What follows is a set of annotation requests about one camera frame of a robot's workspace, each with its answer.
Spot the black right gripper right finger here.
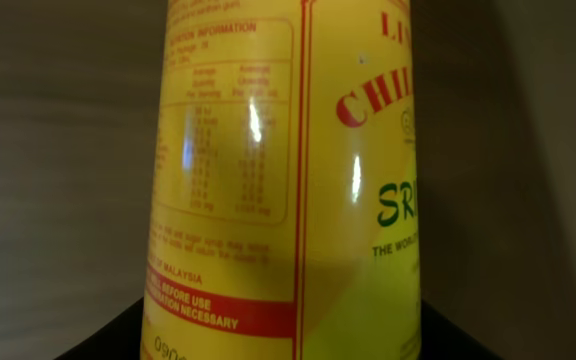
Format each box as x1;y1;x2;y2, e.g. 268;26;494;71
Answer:
419;300;501;360

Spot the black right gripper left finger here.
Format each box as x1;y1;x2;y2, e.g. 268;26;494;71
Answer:
56;298;144;360

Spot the red sauce bottle green cap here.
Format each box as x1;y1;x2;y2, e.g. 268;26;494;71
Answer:
140;0;421;360

